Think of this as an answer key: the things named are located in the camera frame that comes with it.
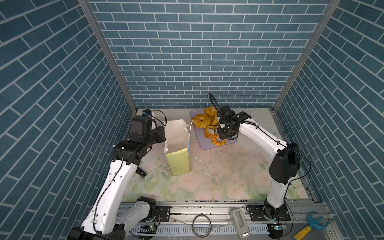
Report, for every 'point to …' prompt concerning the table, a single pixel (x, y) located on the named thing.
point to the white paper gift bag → (177, 147)
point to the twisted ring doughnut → (214, 139)
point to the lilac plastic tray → (204, 142)
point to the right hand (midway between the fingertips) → (220, 133)
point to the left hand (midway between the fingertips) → (163, 129)
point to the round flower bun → (201, 121)
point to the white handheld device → (240, 222)
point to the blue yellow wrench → (314, 223)
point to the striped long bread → (209, 132)
